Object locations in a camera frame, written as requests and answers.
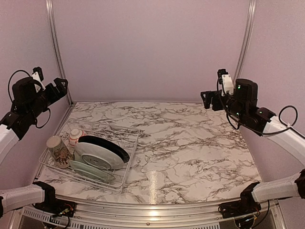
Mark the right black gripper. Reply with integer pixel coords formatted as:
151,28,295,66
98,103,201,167
201,90,247,121

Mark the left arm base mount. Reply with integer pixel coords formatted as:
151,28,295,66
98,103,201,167
33,181,76,217

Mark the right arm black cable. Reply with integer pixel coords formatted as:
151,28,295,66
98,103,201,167
216,76,299,136

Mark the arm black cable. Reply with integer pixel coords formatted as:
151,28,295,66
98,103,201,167
8,70,51,129
216,76,299,136

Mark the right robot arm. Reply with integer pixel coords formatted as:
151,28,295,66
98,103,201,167
201,75,305,218

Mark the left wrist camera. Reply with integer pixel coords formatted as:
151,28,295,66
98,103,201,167
31,66,45,92

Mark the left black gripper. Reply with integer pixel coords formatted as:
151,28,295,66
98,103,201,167
26,77,67,119

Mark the front aluminium rail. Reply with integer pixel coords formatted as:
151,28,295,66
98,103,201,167
14,198,286,229

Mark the patterned beige tall cup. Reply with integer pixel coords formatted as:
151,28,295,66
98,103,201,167
46,135,73,169

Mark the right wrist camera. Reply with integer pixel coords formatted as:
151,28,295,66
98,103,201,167
217,69,234,96

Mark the white wire dish rack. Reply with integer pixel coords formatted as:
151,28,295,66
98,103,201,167
39,118,140,193

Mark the white red small bowl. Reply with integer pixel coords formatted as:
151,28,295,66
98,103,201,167
69,128,85,146

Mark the aluminium frame post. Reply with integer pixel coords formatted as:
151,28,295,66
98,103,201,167
234,0,257,80
45,0,73,105

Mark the right aluminium frame post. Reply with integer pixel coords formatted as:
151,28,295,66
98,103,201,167
234,0,257,80

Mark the left aluminium frame post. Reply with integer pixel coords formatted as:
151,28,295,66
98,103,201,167
45,0,73,105

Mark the large white plate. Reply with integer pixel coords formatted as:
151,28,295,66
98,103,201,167
74,142,124,170

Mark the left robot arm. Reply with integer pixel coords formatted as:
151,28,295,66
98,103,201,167
0,77,68,215

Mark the pale green plate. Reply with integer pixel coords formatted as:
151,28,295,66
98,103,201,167
70,160,116,183

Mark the black red plate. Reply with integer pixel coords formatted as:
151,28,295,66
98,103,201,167
78,135,130,164

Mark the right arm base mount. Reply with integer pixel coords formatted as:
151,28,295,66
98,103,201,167
218,182,261,219

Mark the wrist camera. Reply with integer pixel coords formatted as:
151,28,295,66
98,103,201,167
31,66,45,92
217,69,234,96

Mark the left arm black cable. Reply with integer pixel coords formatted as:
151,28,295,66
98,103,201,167
8,70,51,129

